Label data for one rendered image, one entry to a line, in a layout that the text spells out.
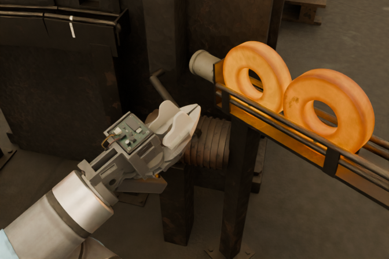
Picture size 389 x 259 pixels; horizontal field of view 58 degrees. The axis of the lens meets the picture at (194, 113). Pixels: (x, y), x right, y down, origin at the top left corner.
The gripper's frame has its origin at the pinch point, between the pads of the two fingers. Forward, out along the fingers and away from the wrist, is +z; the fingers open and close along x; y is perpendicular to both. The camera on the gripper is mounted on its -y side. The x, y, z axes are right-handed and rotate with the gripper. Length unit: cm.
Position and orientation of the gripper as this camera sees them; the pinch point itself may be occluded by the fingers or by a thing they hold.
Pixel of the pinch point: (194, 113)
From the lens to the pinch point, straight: 60.7
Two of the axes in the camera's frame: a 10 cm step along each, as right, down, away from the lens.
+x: -6.5, -5.0, 5.7
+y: -2.3, -5.8, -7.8
